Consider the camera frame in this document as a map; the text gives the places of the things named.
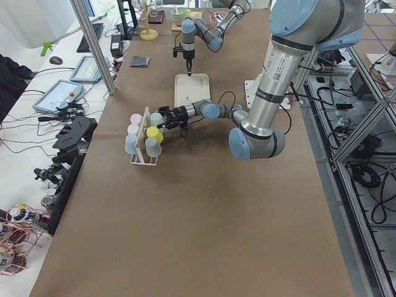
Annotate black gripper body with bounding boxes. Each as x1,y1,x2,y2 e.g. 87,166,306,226
172,106,187,129
182,43,195,67

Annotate green cup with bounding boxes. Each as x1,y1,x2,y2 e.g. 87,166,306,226
150,112,165,129

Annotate cream rabbit tray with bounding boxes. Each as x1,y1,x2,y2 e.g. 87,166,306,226
174,74,210,107

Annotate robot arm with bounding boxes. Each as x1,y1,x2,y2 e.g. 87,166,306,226
173,0,251,76
158,0,365,160

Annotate yellow cup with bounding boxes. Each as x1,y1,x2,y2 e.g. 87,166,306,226
146,126,164,144

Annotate grey cup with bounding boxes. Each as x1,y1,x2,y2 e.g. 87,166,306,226
145,137,162,158

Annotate pink cup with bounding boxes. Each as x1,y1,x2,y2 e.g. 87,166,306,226
130,113,143,125

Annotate cream white cup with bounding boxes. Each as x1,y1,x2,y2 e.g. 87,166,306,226
127,124,140,135

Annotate blue cup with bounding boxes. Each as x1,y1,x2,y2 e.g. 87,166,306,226
124,134,137,155

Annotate brown lacquer tray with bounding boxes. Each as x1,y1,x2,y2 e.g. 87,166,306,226
148,11,165,24

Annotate bamboo cutting board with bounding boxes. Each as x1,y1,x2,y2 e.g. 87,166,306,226
171,11,202,32

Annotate stacked green bowls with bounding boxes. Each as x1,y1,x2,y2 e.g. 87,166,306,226
171,7,189,27

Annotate wooden mug tree stand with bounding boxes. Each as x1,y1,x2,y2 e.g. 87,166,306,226
139,0,158,41

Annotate pink bowl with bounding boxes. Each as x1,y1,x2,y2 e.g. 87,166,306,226
210,11,228,25

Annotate folded grey cloth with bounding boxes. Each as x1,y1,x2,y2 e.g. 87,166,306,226
130,55,150,68

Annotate black power adapter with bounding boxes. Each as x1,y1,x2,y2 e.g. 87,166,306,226
110,34,124,58

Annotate far teach pendant tablet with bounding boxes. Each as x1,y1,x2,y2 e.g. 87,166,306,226
69,56,101,84

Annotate teach pendant tablet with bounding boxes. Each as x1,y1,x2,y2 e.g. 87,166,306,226
69,56,101,84
32,80,84,113

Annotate black foam tool holder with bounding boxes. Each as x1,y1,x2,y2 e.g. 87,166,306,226
47,116,98,236

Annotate black keyboard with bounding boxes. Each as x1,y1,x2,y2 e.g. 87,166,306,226
76,22,105,53

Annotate near teach pendant tablet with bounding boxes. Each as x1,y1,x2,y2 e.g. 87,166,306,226
32,80,84,113

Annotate black computer mouse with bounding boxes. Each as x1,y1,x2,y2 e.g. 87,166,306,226
49,56,63,65

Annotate green reacher grabber tool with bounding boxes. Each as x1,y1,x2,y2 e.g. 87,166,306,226
41,6,115,57

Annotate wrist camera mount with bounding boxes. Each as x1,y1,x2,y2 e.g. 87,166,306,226
157,106,177,130

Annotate white wire cup rack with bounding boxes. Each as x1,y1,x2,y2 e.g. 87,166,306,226
130,106,158,166

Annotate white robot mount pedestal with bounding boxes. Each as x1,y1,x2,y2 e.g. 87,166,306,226
244,79,292,110

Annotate aluminium frame post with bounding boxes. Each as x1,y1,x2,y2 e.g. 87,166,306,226
70,0,116,95

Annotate copper wire bottle rack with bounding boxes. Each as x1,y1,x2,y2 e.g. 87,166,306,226
1,204,50,276

